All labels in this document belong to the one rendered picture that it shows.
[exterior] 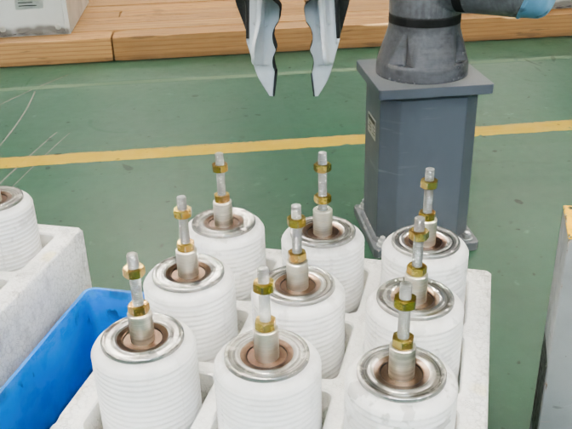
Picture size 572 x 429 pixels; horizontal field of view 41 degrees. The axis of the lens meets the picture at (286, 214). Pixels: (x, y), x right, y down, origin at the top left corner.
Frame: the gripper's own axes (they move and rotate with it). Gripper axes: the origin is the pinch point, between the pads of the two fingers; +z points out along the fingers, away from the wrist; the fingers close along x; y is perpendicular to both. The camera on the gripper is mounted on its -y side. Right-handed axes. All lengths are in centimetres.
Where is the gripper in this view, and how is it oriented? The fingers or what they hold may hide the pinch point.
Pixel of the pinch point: (294, 78)
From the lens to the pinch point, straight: 70.0
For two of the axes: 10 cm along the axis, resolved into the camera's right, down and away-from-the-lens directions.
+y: -0.9, 4.5, -8.9
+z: 0.2, 8.9, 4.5
